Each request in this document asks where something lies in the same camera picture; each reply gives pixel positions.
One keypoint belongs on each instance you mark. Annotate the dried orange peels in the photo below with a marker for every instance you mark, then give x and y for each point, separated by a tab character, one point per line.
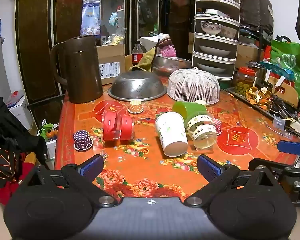
258	96

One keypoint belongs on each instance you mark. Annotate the patterned ceramic bowl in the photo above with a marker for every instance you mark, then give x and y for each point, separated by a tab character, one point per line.
210	27

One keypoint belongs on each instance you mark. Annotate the clear bag of snacks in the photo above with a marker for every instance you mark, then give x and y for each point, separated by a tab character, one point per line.
115	38

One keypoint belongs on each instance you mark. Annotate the white mesh food cover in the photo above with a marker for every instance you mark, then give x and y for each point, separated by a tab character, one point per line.
192	86

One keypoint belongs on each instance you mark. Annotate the jar with red lid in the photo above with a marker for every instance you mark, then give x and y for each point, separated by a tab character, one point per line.
243	82

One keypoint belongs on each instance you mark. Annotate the tiered dish cover rack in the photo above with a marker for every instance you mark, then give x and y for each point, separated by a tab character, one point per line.
216	40

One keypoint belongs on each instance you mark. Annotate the red dotted cupcake liner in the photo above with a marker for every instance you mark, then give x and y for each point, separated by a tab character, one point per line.
217	126

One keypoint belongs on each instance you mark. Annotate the white box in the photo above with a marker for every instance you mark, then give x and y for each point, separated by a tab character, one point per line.
21	112

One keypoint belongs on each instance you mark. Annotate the green plastic cup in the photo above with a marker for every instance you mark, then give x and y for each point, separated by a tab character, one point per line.
190	110

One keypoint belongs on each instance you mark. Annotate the cola bottle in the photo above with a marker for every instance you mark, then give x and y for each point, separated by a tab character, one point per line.
137	53

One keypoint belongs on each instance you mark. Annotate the pink cloth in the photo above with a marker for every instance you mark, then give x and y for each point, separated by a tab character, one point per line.
168	51

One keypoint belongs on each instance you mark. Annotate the black bag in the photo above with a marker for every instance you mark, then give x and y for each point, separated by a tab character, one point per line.
256	10

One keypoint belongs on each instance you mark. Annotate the brown plastic pitcher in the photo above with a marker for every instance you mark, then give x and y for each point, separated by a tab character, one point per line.
82	75

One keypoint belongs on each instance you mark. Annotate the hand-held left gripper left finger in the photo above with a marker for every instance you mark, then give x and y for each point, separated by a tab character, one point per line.
91	166

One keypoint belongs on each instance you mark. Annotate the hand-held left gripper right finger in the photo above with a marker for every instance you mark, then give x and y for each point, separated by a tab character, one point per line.
210	168

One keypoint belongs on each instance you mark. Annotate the white paper cup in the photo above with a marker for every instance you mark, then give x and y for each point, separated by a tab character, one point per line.
170	132

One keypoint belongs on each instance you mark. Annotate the steel colander bowl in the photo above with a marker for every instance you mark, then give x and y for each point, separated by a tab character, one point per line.
137	85

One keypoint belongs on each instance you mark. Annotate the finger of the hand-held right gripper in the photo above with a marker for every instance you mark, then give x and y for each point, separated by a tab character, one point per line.
262	164
291	147

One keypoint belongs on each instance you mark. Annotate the white plate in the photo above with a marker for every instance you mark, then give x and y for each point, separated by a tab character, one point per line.
211	68
215	50

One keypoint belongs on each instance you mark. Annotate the steel basin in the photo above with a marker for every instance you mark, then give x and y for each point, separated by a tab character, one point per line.
170	66

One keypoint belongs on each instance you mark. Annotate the white power strip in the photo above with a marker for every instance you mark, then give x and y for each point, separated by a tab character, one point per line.
298	126

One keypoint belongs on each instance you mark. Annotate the green shopping bag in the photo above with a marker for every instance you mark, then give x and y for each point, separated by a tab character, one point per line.
290	62

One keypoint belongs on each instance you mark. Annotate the orange paper baking cup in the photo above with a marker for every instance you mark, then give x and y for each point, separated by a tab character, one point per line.
135	107

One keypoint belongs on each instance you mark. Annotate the purple dotted cupcake liner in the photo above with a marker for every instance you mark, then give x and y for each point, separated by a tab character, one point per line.
82	140

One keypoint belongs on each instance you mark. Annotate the cardboard box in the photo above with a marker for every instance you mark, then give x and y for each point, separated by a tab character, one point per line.
112	65

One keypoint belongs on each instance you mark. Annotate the red floral tablecloth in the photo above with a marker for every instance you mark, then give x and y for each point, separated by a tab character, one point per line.
145	170

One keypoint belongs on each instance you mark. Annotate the blue snack bag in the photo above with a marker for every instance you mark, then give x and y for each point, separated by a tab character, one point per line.
90	17

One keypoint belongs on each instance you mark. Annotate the black jacket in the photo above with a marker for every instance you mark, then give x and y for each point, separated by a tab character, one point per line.
12	130

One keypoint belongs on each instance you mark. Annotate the yellow-green cloth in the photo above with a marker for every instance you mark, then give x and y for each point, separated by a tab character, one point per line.
146	61

